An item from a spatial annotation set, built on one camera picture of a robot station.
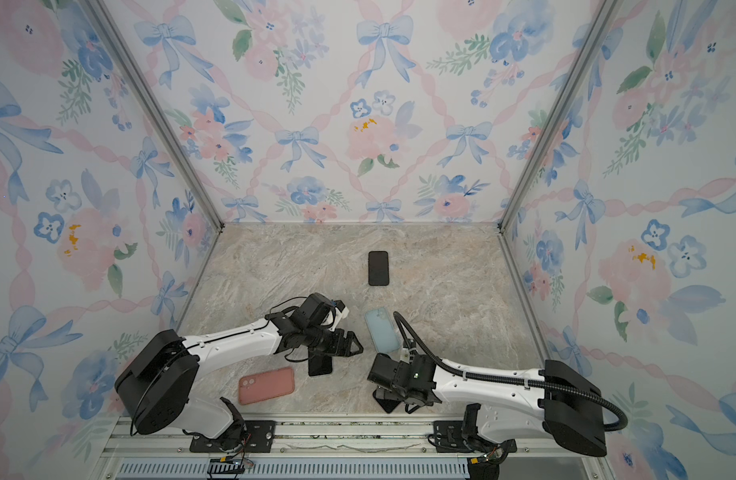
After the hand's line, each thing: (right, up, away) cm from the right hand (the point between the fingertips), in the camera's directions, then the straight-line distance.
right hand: (392, 390), depth 79 cm
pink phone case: (-34, 0, +3) cm, 35 cm away
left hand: (-10, +10, +3) cm, 15 cm away
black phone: (-2, -3, -1) cm, 4 cm away
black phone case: (-3, +31, +28) cm, 42 cm away
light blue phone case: (-2, +12, +14) cm, 19 cm away
